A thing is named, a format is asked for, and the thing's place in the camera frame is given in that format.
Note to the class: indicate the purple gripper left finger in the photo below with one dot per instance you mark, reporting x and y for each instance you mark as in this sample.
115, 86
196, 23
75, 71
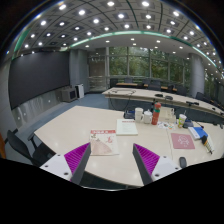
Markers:
77, 160

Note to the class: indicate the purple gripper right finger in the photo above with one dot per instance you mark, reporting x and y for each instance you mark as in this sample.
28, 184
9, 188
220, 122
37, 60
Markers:
146, 161

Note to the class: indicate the black computer mouse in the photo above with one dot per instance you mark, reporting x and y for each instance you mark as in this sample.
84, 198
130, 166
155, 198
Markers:
182, 162

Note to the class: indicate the pink mouse pad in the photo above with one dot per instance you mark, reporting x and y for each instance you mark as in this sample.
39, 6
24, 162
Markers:
182, 141

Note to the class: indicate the red and white magazine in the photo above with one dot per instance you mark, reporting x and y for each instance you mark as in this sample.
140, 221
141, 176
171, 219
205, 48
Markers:
103, 143

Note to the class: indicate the black office chair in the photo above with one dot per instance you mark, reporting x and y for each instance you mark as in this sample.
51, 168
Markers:
41, 155

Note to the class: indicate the white mug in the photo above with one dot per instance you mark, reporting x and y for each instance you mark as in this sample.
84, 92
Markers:
138, 114

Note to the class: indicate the paper cup with green print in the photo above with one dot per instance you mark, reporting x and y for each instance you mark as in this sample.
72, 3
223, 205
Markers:
181, 120

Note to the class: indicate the red thermos bottle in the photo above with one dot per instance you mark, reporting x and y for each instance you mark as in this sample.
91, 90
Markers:
156, 113

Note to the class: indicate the yellow black pen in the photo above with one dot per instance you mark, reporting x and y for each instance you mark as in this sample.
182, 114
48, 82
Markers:
206, 143

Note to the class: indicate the grey cabinet box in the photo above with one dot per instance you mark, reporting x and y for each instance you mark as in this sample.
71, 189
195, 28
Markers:
68, 95

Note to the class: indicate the long curved conference table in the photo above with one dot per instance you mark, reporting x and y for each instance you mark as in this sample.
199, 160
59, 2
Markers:
197, 110

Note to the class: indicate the large dark wall screen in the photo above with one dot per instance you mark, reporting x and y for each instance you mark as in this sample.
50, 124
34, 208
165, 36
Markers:
35, 74

